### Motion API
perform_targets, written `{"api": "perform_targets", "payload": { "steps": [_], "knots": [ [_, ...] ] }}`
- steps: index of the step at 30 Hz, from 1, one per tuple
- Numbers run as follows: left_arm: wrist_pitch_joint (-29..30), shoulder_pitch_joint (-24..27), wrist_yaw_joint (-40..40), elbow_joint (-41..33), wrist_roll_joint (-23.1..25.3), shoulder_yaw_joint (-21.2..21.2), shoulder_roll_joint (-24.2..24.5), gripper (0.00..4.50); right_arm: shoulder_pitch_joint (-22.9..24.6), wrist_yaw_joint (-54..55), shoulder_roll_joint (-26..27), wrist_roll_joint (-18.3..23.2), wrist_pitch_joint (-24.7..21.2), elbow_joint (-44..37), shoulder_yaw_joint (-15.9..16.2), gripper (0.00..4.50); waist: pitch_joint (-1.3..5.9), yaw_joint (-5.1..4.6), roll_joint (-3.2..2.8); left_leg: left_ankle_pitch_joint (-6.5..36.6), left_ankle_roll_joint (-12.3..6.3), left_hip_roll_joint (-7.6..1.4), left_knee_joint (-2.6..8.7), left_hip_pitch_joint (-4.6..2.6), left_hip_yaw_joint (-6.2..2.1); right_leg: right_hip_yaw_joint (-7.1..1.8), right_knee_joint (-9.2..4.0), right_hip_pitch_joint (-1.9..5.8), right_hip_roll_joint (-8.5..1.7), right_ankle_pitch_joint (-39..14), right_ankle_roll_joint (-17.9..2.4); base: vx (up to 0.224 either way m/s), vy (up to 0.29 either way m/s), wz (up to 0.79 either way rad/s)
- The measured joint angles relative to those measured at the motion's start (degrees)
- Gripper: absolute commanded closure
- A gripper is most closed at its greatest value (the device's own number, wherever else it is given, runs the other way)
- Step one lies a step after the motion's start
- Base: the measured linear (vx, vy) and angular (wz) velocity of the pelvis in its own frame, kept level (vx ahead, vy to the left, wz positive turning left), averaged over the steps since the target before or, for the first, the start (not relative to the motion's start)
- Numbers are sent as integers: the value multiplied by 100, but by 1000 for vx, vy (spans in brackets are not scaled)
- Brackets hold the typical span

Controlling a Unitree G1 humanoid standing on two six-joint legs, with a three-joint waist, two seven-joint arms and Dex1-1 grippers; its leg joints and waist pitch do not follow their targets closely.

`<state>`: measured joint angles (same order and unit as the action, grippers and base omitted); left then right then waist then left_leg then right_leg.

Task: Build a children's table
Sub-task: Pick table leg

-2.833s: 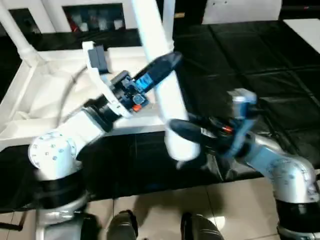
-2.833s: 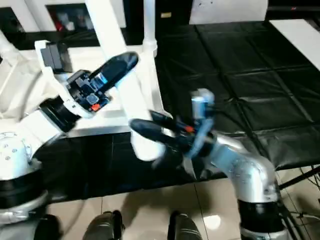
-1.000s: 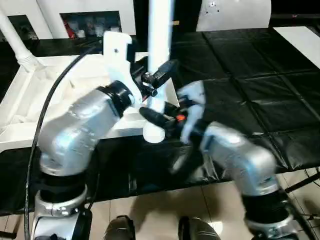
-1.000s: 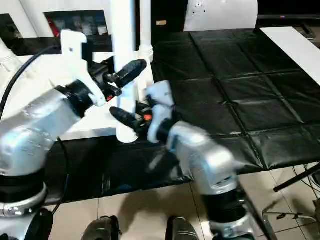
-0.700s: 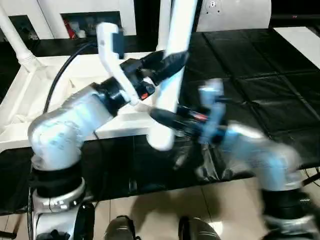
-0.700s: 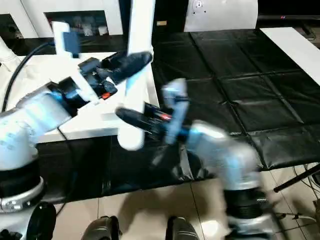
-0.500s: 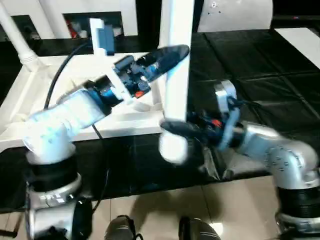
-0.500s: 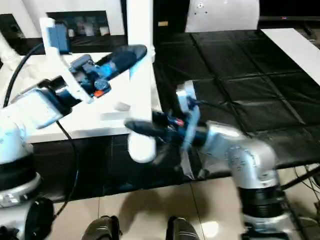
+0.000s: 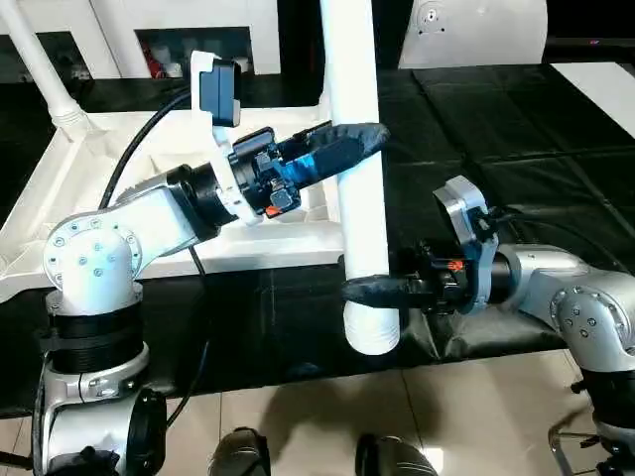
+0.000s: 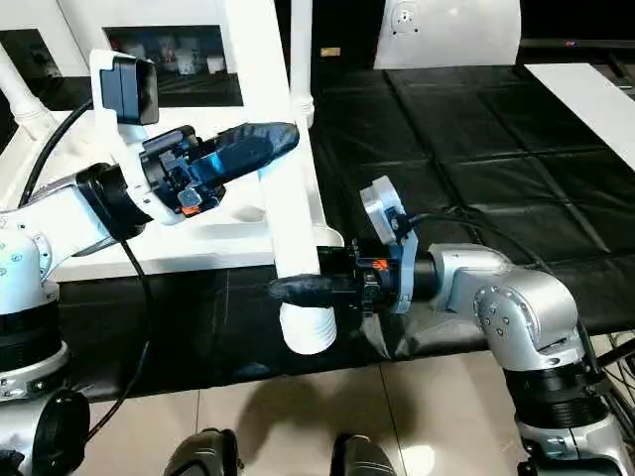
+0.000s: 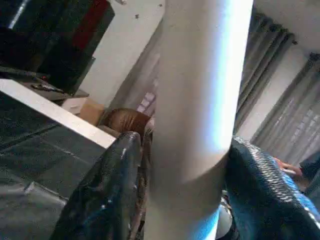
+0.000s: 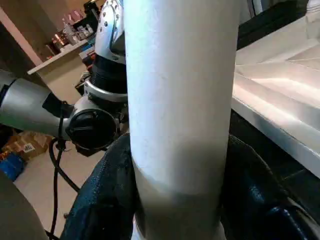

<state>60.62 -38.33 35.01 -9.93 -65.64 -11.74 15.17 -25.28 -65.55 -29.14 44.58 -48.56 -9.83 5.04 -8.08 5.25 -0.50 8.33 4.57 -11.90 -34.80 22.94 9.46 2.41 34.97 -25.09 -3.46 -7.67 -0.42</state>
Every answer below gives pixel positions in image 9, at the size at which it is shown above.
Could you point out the small bottles on shelf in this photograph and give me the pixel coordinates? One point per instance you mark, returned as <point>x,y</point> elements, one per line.
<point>174,59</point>

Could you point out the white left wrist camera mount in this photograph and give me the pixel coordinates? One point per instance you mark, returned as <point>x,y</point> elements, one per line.
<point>220,119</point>

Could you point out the white flat sheet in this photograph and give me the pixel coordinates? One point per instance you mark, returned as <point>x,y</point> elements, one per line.
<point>600,94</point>

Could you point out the white plastic table leg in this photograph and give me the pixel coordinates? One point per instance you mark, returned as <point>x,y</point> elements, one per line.
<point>45,64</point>
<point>362,218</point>

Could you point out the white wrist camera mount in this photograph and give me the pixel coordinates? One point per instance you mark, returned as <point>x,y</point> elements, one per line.
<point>466,223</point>
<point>220,119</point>

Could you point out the white plastic table top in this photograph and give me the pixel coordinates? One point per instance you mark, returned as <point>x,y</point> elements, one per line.
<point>149,218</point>

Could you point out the dark right robot foot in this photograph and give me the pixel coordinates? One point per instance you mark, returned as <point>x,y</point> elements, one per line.
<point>395,456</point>

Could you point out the white plastic bag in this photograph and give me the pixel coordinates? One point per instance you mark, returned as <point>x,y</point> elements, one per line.
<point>476,35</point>

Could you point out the black cabinet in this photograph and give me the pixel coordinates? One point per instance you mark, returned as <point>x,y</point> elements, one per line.
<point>298,40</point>

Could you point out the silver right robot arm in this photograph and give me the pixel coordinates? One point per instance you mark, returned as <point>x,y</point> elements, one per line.
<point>575,297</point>

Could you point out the white cabinet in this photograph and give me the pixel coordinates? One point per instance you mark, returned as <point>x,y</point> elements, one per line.
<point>60,30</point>

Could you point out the chrome tube frame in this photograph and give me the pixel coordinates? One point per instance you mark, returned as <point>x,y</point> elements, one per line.
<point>585,446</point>

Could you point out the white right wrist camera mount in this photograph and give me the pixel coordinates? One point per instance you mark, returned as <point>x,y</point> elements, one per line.
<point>466,223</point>

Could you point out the black work mat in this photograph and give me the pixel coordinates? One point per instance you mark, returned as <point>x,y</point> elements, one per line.
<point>516,169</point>

